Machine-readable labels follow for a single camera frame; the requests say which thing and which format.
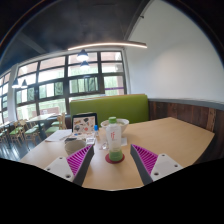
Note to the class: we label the small blue-capped bottle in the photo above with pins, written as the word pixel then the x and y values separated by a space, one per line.
pixel 96 130

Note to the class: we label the white paper sheets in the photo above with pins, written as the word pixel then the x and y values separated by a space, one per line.
pixel 58 135

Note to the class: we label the group of wooden green-seat chairs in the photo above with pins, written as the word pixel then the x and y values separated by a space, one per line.
pixel 16 131

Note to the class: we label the white bowl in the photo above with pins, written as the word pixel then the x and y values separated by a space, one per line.
pixel 125 125

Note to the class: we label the clear green-capped drink bottle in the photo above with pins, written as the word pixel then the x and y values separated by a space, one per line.
pixel 114 140

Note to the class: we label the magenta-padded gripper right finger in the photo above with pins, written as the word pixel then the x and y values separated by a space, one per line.
pixel 166 166

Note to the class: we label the small white flat device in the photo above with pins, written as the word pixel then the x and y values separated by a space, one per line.
pixel 90 141

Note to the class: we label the group of pendant ceiling lamps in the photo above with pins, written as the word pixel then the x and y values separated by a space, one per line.
pixel 82 56

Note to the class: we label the light wooden dining table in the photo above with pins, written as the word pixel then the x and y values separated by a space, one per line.
pixel 41 117

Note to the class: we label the long curved ceiling light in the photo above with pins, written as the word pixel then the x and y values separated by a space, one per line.
pixel 110 44

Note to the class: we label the green upholstered bench backrest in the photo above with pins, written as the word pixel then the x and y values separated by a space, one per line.
pixel 110 106

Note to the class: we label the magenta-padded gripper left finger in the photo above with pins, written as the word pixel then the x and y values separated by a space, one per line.
pixel 56 166

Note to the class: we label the colourful printed paper sheet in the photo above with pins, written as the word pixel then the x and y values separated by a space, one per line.
pixel 83 135

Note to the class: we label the black tablet with stickers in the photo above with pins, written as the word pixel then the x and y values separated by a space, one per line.
pixel 84 123

